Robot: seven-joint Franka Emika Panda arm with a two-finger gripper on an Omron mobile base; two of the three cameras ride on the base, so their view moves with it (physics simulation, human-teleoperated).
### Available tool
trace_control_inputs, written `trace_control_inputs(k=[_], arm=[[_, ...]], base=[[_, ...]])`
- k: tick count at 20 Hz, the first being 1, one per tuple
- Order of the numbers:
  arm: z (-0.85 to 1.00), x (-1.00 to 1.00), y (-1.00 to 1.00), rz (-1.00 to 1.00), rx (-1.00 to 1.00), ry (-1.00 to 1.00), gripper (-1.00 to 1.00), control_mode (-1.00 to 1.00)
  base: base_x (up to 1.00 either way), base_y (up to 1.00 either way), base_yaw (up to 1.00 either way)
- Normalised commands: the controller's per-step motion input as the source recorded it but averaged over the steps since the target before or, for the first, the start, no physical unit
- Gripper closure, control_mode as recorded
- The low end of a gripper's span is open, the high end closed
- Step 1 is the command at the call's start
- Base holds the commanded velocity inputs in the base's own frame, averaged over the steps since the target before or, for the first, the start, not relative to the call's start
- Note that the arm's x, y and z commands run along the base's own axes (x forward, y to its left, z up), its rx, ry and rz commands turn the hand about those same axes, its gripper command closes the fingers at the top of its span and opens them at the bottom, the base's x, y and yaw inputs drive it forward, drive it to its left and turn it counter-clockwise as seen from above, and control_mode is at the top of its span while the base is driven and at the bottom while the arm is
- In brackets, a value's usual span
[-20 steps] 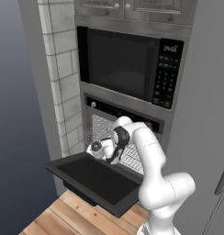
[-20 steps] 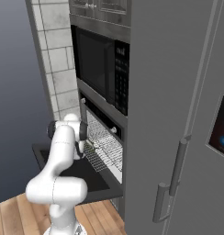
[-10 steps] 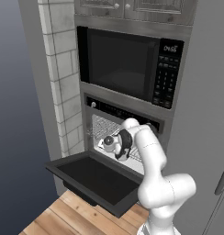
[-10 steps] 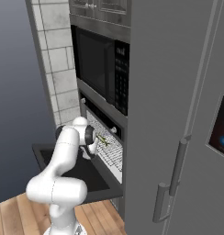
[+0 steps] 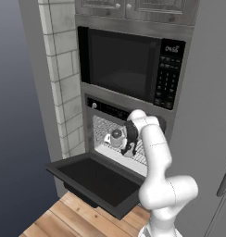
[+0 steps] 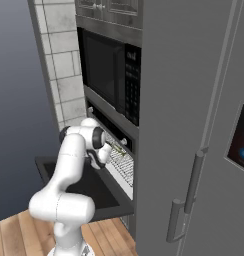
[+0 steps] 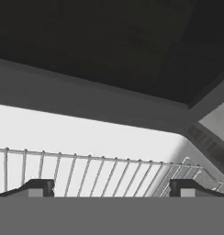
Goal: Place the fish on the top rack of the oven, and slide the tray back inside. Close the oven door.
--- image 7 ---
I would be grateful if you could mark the grey oven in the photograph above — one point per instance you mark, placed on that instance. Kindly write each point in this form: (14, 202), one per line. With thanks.
(213, 140)

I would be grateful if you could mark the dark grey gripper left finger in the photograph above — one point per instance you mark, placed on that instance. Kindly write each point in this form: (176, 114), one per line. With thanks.
(40, 184)

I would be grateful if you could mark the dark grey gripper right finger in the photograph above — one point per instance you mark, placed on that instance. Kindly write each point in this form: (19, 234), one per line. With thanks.
(183, 184)

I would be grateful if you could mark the grey oven door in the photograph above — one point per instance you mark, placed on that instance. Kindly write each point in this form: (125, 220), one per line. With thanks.
(95, 61)

